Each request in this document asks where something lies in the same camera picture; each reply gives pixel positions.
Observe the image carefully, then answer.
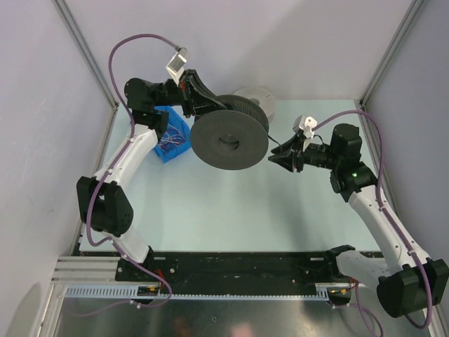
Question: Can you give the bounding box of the white perforated filament spool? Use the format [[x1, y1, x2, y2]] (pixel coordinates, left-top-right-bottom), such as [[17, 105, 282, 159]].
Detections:
[[234, 86, 276, 124]]

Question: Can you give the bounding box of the black filament spool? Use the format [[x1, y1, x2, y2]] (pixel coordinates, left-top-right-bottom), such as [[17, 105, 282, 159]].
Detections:
[[190, 95, 269, 171]]

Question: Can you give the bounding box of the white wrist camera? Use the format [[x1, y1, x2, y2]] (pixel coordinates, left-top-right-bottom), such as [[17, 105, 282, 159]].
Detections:
[[166, 47, 190, 84], [293, 115, 318, 151]]

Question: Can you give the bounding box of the bundle of thin wires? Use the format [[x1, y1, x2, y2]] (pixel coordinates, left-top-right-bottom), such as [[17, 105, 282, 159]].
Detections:
[[159, 121, 189, 155]]

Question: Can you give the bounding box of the blue plastic bin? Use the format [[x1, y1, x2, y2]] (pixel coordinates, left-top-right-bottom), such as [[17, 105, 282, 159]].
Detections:
[[154, 106, 191, 163]]

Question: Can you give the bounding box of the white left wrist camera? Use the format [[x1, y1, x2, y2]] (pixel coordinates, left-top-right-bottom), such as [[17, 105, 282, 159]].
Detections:
[[166, 47, 190, 84]]

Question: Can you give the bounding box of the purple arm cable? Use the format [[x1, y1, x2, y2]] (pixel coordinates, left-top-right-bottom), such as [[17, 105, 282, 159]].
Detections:
[[311, 110, 434, 336], [66, 34, 182, 317]]

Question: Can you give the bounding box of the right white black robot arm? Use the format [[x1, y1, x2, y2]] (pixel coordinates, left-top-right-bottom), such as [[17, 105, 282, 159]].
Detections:
[[269, 124, 448, 318]]

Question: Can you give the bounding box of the aluminium frame post right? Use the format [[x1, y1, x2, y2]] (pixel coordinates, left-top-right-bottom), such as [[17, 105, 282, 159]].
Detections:
[[359, 0, 427, 106]]

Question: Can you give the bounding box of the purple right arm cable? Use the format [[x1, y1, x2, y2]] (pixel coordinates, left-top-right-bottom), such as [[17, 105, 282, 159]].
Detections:
[[311, 110, 434, 336]]

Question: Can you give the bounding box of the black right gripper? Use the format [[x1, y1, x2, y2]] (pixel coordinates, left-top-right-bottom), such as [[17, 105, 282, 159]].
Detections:
[[269, 132, 342, 173]]

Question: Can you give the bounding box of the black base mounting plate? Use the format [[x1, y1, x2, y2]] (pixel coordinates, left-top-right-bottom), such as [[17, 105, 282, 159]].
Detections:
[[115, 251, 349, 295]]

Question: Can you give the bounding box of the grey slotted cable duct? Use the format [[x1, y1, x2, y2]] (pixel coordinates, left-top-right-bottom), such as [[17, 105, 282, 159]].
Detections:
[[65, 284, 349, 300]]

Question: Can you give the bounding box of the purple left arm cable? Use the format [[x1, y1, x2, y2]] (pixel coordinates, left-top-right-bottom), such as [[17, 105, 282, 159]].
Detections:
[[66, 34, 182, 317]]

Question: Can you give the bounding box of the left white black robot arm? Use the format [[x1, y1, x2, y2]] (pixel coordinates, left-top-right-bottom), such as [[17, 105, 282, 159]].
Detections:
[[76, 70, 222, 281]]

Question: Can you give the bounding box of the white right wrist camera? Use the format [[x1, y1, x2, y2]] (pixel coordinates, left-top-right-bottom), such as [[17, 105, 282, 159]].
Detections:
[[293, 115, 318, 151]]

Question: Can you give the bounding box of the aluminium frame post left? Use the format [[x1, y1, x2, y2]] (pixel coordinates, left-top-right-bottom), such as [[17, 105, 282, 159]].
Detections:
[[52, 0, 120, 110]]

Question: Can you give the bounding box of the aluminium frame post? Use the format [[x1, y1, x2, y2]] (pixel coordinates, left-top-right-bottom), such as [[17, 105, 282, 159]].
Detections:
[[52, 0, 120, 110], [359, 0, 427, 106]]

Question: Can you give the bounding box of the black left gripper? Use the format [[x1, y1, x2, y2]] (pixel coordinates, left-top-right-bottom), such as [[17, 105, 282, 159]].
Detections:
[[152, 70, 227, 119]]

